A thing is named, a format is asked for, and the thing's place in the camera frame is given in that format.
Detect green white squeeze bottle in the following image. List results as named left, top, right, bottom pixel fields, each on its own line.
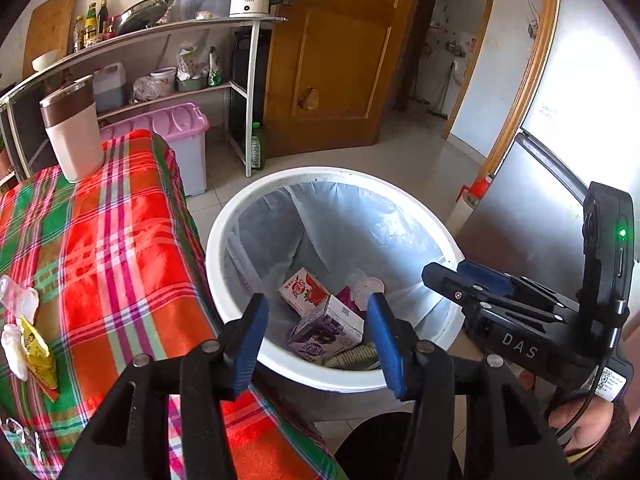
left=207, top=46, right=223, bottom=87

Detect crumpled clear plastic bag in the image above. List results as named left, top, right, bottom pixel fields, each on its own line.
left=131, top=76, right=173, bottom=106

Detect printed food bags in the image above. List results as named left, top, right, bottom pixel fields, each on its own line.
left=176, top=42, right=211, bottom=81

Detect grey refrigerator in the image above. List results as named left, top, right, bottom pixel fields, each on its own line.
left=452, top=0, right=640, bottom=281

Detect clear plastic storage box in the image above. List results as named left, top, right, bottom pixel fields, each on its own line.
left=175, top=0, right=236, bottom=22

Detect white mug with brown lid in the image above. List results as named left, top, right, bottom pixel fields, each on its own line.
left=39, top=76, right=105, bottom=183

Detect person's right forearm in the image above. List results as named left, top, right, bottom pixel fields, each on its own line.
left=565, top=400, right=636, bottom=476

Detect metal shelf rack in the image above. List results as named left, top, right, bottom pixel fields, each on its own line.
left=0, top=14, right=288, bottom=186

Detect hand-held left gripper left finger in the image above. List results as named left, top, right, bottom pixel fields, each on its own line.
left=57, top=292, right=271, bottom=480

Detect white-rimmed trash bin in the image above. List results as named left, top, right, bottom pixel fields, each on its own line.
left=205, top=166, right=466, bottom=421

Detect green printed wrapper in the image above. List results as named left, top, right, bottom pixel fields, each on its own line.
left=322, top=342, right=383, bottom=371

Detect crushed clear plastic cup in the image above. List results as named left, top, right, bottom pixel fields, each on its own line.
left=350, top=272, right=387, bottom=306

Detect yellow snack wrapper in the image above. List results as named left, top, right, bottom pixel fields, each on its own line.
left=15, top=316, right=60, bottom=402

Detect plastic jug with dark liquid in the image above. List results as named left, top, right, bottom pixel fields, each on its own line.
left=92, top=62, right=128, bottom=113

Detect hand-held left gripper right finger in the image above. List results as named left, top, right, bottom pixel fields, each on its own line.
left=367, top=291, right=586, bottom=480

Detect person's right hand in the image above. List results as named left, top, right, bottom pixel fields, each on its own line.
left=547, top=396, right=615, bottom=456

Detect wooden cutting board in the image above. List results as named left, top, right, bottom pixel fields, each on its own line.
left=22, top=0, right=81, bottom=78

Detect purple milk carton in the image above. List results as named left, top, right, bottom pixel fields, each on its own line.
left=287, top=296, right=366, bottom=366

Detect white plastic tub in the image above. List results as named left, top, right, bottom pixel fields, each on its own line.
left=150, top=67, right=177, bottom=92

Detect red green plaid tablecloth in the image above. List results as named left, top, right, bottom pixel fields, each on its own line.
left=0, top=129, right=346, bottom=480

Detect green glass bottle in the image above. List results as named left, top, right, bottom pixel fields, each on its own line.
left=248, top=121, right=266, bottom=170

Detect steel wok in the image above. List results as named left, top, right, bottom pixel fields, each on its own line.
left=114, top=0, right=170, bottom=37

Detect clear plastic bin liner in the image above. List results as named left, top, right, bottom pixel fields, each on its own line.
left=222, top=180, right=446, bottom=361

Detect white ribbed bowl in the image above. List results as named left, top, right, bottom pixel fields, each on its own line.
left=31, top=49, right=60, bottom=72

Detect wooden door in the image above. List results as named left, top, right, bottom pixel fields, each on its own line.
left=262, top=0, right=431, bottom=153

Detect silver foil wrapper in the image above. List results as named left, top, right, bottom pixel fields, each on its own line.
left=0, top=417, right=43, bottom=471

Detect red milk carton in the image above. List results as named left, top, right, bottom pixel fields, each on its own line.
left=277, top=267, right=331, bottom=317

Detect pink storage bin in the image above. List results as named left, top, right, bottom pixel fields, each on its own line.
left=100, top=102, right=208, bottom=197

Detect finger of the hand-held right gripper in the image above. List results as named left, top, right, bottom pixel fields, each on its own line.
left=421, top=262, right=501, bottom=311
left=457, top=259, right=581, bottom=318

